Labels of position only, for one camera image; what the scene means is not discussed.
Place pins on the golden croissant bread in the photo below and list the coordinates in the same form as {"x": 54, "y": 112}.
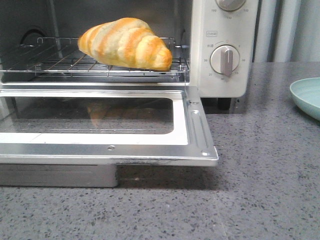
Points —
{"x": 127, "y": 42}

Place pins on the glass oven door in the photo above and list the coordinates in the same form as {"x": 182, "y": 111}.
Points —
{"x": 51, "y": 137}

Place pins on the black right oven foot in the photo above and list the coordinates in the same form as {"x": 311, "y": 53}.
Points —
{"x": 224, "y": 103}

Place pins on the white Toshiba toaster oven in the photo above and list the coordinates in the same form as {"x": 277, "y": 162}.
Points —
{"x": 199, "y": 26}

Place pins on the beige timer knob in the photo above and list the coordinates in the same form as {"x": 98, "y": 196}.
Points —
{"x": 224, "y": 60}

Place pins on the beige temperature knob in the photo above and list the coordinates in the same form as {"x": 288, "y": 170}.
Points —
{"x": 230, "y": 5}

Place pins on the light green plate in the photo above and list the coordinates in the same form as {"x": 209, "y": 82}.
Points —
{"x": 306, "y": 95}

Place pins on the grey curtain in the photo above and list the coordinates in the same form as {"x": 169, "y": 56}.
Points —
{"x": 287, "y": 31}

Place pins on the metal wire oven rack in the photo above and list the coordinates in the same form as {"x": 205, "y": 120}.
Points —
{"x": 61, "y": 57}

